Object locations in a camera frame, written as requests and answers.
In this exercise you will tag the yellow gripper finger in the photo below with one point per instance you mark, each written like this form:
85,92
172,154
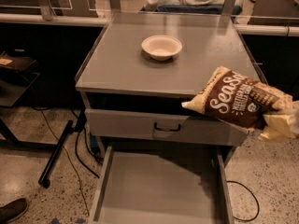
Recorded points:
281,124

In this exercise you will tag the brown chip bag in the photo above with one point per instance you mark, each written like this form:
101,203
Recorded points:
238,100

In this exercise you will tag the grey top drawer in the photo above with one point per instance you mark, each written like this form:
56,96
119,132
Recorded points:
137,125

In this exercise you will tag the grey drawer cabinet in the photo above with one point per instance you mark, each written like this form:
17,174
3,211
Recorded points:
119,75

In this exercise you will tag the grey open middle drawer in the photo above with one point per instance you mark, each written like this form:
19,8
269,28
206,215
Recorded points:
162,186

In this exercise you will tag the white bowl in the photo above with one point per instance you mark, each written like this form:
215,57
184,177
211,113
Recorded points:
161,47

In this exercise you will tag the black stand leg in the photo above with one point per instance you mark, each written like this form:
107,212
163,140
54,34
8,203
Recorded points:
44,179

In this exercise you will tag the dark side table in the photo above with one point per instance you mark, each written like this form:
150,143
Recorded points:
16,77

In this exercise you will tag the black drawer handle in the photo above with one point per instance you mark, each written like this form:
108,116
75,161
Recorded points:
165,129

